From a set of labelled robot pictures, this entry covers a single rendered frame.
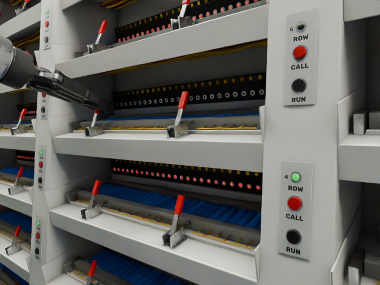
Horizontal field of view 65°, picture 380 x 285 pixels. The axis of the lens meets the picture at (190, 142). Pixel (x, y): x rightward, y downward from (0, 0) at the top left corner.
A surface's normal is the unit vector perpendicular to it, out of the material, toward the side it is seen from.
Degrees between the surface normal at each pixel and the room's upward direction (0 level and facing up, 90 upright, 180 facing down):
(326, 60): 90
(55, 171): 90
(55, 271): 90
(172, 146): 106
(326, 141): 90
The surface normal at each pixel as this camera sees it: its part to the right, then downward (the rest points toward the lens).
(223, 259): -0.14, -0.97
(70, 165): 0.78, 0.03
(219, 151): -0.61, 0.25
